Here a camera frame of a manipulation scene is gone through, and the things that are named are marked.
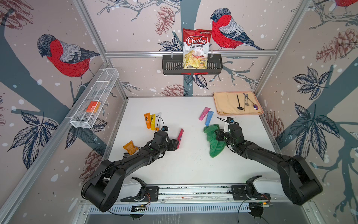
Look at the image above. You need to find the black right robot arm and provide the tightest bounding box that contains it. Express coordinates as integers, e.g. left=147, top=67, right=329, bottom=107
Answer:
left=215, top=118, right=323, bottom=205

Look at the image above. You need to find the beige cloth mat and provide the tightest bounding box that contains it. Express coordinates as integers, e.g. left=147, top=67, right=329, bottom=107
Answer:
left=213, top=91, right=263, bottom=116

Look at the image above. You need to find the white orange-capped toothpaste tube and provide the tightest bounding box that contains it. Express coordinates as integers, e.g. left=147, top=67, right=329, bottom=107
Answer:
left=155, top=113, right=162, bottom=131

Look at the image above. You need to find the dark pink toothpaste tube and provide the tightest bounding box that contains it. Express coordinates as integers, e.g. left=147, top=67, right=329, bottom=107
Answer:
left=177, top=129, right=184, bottom=149

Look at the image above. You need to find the light blue toothpaste tube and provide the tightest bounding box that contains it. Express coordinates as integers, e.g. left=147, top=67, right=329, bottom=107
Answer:
left=205, top=111, right=214, bottom=126

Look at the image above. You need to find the orange packet in basket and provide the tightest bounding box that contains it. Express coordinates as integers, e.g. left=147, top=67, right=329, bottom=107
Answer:
left=86, top=101, right=101, bottom=113

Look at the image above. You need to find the red cassava chips bag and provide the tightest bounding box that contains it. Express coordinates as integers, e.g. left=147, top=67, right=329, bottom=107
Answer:
left=183, top=29, right=212, bottom=70

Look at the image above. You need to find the aluminium front rail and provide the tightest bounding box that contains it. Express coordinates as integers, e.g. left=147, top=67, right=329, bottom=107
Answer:
left=79, top=182, right=311, bottom=205

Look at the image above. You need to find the green microfibre cloth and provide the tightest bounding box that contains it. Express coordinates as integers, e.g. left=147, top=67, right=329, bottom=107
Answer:
left=203, top=124, right=226, bottom=158

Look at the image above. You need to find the orange toothpaste tube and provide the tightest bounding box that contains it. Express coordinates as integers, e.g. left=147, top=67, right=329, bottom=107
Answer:
left=144, top=113, right=151, bottom=129

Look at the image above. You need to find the light pink toothpaste tube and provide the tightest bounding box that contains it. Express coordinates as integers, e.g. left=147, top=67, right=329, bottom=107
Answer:
left=199, top=107, right=210, bottom=120

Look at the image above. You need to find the orange snack wrapper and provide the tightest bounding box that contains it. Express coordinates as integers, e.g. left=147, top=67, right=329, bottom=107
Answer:
left=123, top=141, right=139, bottom=155

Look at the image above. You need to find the black wall basket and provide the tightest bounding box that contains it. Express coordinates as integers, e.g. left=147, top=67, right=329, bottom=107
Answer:
left=162, top=54, right=223, bottom=75

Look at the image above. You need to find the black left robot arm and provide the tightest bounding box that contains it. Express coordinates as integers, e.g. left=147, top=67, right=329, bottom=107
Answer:
left=81, top=126, right=179, bottom=212

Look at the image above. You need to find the white wire shelf basket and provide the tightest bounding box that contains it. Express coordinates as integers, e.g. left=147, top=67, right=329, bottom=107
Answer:
left=70, top=68, right=119, bottom=128

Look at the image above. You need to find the yellow toothpaste tube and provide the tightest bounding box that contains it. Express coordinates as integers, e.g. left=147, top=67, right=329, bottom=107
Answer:
left=150, top=114, right=156, bottom=131

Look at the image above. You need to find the purple spoon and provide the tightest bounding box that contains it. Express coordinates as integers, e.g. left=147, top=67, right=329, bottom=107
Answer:
left=247, top=96, right=259, bottom=110

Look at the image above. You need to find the black ladle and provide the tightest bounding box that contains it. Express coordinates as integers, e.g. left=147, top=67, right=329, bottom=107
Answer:
left=236, top=94, right=244, bottom=110

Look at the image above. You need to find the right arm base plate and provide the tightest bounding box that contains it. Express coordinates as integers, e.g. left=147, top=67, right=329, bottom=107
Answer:
left=231, top=184, right=271, bottom=201

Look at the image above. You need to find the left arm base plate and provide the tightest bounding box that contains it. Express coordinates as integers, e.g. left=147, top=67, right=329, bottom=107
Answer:
left=120, top=186, right=159, bottom=203

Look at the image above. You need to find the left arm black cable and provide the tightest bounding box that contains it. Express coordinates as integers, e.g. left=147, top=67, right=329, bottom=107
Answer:
left=106, top=116, right=166, bottom=218

